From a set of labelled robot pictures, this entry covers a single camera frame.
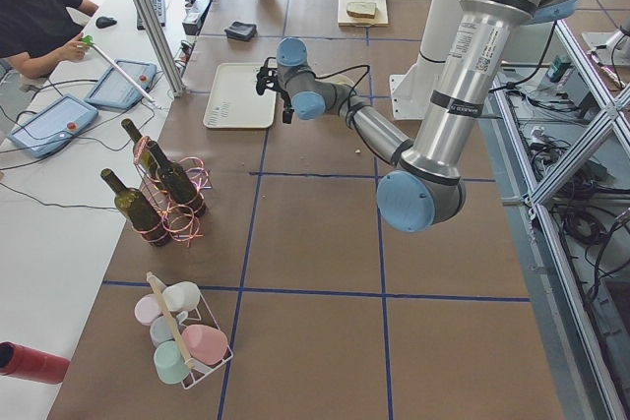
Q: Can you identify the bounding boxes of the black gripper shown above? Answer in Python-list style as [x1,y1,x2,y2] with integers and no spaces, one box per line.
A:
[256,57,294,123]

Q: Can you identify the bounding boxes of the bread slice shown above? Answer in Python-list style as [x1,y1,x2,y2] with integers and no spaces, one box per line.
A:
[346,1,377,20]

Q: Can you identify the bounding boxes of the white plate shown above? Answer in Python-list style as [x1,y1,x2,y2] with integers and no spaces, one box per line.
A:
[326,74,354,87]

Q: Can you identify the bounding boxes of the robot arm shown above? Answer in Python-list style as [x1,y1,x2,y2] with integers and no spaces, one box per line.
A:
[256,0,577,232]

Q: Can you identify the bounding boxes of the cream bear tray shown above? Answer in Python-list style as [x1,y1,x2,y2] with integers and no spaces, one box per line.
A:
[203,63,276,129]

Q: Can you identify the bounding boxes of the wooden cutting board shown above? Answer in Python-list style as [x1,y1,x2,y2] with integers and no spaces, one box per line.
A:
[338,0,389,27]

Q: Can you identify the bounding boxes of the grey folded cloth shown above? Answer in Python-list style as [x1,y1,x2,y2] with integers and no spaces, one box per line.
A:
[224,21,257,41]

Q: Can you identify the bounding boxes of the middle green wine bottle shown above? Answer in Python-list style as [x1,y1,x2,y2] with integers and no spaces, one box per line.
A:
[148,140,207,216]

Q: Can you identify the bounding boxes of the green wine bottle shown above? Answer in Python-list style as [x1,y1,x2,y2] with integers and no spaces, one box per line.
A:
[148,140,207,216]
[100,168,170,247]
[121,118,158,182]

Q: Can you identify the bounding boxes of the back green wine bottle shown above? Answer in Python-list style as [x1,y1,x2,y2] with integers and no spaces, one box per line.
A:
[121,118,158,182]

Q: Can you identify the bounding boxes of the far teach pendant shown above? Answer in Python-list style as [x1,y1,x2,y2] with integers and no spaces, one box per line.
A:
[85,59,158,111]

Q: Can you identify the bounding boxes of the teach pendant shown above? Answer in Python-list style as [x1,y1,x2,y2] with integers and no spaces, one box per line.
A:
[85,59,158,111]
[9,94,98,158]

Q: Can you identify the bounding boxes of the black keyboard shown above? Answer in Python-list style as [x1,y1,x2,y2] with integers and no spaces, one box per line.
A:
[150,0,166,27]

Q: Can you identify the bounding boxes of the front green wine bottle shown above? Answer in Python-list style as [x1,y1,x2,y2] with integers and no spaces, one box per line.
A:
[100,168,170,247]

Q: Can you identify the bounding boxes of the black computer mouse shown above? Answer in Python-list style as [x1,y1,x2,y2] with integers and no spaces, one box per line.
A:
[95,16,117,30]

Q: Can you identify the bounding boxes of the white cup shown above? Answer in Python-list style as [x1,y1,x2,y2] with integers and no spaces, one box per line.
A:
[161,281,201,312]

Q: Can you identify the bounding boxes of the near teach pendant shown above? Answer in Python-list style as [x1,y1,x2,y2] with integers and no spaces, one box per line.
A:
[9,94,98,158]

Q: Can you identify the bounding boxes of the pink cup small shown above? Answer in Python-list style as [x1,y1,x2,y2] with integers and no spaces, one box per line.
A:
[134,294,162,327]

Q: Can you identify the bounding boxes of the large pink cup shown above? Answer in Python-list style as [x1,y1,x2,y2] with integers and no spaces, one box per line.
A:
[181,324,228,366]

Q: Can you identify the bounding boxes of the grey cup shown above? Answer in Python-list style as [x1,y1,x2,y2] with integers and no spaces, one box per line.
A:
[150,316,174,347]

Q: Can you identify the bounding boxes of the person in black shirt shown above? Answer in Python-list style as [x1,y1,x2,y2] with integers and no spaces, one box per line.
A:
[1,0,98,80]

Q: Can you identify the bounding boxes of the mint green cup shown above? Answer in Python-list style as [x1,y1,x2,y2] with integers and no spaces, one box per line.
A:
[154,340,190,385]

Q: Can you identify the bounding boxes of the red cylinder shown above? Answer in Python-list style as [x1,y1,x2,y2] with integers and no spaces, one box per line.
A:
[1,341,70,385]

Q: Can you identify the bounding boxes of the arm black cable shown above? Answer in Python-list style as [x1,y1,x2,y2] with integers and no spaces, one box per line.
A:
[309,64,375,146]

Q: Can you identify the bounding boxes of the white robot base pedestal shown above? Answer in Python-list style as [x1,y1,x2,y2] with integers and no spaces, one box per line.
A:
[389,0,463,120]

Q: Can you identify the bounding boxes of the copper wire bottle rack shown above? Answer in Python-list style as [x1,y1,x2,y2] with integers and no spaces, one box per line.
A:
[133,136,212,245]

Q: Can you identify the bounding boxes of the aluminium frame post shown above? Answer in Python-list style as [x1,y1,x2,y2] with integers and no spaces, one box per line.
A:
[133,0,186,97]

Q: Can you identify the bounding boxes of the white stick green handle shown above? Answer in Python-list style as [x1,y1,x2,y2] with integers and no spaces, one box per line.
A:
[82,35,156,103]

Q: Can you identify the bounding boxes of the wooden rack handle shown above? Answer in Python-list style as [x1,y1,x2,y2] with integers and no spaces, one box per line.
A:
[146,271,194,369]

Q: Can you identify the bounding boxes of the white wire cup rack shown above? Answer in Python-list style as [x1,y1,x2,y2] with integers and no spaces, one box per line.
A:
[134,272,233,390]

